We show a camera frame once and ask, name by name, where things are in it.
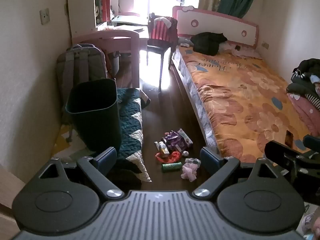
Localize small grey bin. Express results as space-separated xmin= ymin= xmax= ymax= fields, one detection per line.
xmin=111 ymin=53 xmax=121 ymax=77

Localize light wooden board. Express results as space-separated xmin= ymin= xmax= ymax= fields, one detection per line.
xmin=0 ymin=164 xmax=26 ymax=233

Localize red striped cloth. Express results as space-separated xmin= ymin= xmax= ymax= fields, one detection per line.
xmin=149 ymin=17 xmax=178 ymax=42

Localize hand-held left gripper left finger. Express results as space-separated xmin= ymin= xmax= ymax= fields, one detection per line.
xmin=37 ymin=147 xmax=124 ymax=201

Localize grey backpack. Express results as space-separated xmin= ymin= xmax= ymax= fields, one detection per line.
xmin=56 ymin=44 xmax=110 ymax=130

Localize red plastic bag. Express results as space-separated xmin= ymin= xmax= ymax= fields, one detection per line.
xmin=155 ymin=151 xmax=181 ymax=165

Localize yellow patterned floor mat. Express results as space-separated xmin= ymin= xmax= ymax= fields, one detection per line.
xmin=51 ymin=125 xmax=97 ymax=162

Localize teal quilted mat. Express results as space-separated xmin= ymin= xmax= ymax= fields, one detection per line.
xmin=116 ymin=88 xmax=152 ymax=182

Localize pink white headboard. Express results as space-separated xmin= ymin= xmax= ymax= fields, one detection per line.
xmin=172 ymin=6 xmax=260 ymax=49

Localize red books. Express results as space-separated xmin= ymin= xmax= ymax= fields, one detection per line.
xmin=95 ymin=0 xmax=112 ymax=23

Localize pink patterned cloth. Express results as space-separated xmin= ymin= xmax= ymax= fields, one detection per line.
xmin=302 ymin=205 xmax=320 ymax=240

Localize bed with orange floral sheet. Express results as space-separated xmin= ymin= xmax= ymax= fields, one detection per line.
xmin=172 ymin=44 xmax=320 ymax=177

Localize purple snack packet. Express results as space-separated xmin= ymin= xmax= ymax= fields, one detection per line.
xmin=162 ymin=130 xmax=192 ymax=153

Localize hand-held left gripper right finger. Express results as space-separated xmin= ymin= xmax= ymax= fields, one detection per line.
xmin=193 ymin=147 xmax=280 ymax=200

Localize pile of clothes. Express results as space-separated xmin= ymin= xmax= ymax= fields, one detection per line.
xmin=286 ymin=58 xmax=320 ymax=140

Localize dark green trash bin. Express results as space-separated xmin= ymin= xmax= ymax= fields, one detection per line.
xmin=65 ymin=78 xmax=121 ymax=152

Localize black chair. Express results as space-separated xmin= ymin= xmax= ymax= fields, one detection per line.
xmin=146 ymin=12 xmax=178 ymax=94

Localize small clear bottle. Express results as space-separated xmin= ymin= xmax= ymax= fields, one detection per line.
xmin=158 ymin=141 xmax=170 ymax=156

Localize white green packet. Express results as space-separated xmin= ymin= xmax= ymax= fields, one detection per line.
xmin=177 ymin=129 xmax=194 ymax=147

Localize pink pillow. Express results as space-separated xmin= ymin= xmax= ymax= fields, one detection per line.
xmin=225 ymin=42 xmax=263 ymax=60

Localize white cloth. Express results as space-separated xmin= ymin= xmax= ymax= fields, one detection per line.
xmin=153 ymin=17 xmax=173 ymax=28
xmin=185 ymin=157 xmax=201 ymax=167

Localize pink crumpled tissue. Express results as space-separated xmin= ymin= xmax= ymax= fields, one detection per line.
xmin=181 ymin=163 xmax=198 ymax=182

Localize black garment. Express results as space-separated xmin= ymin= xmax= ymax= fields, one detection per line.
xmin=191 ymin=32 xmax=228 ymax=56

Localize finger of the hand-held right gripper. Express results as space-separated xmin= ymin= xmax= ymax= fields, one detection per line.
xmin=264 ymin=141 xmax=312 ymax=178
xmin=303 ymin=135 xmax=320 ymax=152

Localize green roll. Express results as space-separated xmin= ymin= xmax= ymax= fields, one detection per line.
xmin=162 ymin=162 xmax=182 ymax=173

